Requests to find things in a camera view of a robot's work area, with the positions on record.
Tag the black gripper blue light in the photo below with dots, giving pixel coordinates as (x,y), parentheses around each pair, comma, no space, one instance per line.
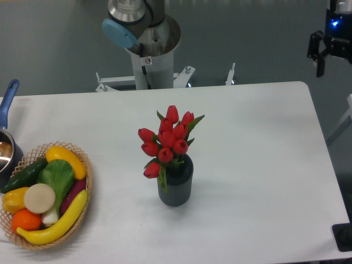
(336,36)

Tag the red tulip bouquet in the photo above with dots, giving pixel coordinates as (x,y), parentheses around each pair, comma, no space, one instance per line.
(168,147)

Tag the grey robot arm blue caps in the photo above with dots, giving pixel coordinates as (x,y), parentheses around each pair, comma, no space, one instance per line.
(143,28)

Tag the dark grey ribbed vase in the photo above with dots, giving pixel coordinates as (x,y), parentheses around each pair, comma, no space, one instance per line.
(177,190)

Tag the black device at table edge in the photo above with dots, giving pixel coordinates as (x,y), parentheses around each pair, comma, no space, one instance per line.
(342,235)

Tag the purple toy sweet potato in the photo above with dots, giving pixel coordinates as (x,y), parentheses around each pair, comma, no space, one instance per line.
(75,189)

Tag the yellow toy squash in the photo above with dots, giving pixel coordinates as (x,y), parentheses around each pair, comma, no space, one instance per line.
(62,153)

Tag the green toy bok choy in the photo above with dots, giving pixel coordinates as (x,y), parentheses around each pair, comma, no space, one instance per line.
(59,175)

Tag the dark green toy cucumber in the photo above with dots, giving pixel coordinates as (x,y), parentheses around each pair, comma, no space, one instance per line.
(26,177)

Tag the beige round disc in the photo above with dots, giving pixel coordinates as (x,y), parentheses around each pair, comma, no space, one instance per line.
(39,198)

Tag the yellow toy banana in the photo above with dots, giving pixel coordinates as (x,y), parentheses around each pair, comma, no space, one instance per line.
(61,227)

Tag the yellow toy bell pepper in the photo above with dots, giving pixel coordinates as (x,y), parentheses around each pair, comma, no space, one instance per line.
(13,201)

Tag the orange toy fruit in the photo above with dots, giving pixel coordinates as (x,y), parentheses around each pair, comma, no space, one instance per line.
(26,220)

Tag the white frame at right edge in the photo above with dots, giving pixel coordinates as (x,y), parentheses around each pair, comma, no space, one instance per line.
(343,123)

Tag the white metal base frame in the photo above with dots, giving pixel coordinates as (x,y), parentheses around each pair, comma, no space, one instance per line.
(186,78)

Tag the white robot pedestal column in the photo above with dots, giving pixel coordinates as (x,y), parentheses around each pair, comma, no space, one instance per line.
(153,72)

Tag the blue handled saucepan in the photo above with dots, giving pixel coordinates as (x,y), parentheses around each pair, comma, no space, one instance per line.
(11,153)

